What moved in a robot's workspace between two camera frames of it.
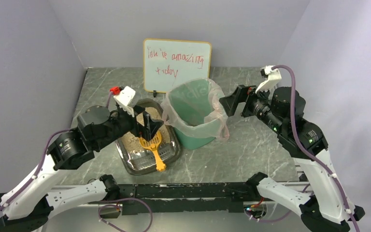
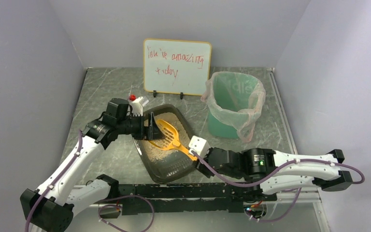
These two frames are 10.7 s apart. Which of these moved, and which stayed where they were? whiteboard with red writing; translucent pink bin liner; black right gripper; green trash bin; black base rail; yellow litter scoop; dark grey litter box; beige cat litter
Moved: dark grey litter box; green trash bin; beige cat litter; yellow litter scoop; black right gripper; translucent pink bin liner
Stayed: whiteboard with red writing; black base rail
